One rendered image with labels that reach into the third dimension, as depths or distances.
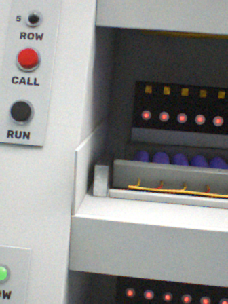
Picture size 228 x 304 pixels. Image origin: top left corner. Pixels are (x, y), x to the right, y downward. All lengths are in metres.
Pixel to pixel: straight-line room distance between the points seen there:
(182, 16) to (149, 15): 0.03
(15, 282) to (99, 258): 0.06
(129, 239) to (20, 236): 0.08
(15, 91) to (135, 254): 0.16
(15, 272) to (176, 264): 0.12
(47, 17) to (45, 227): 0.17
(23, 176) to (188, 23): 0.18
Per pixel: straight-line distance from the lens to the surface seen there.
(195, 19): 0.37
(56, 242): 0.33
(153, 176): 0.39
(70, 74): 0.34
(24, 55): 0.35
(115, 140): 0.53
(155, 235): 0.33
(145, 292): 0.49
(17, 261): 0.34
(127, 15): 0.37
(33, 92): 0.34
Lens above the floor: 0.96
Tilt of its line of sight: 7 degrees up
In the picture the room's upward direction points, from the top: 6 degrees clockwise
